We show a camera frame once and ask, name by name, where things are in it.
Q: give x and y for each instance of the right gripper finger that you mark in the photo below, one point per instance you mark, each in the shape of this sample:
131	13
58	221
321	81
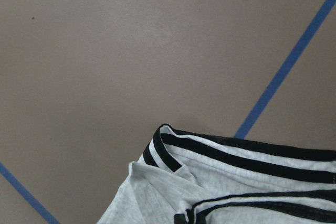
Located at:
180	219

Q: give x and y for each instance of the grey t-shirt black trim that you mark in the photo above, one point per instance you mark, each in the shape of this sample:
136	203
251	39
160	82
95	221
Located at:
214	179

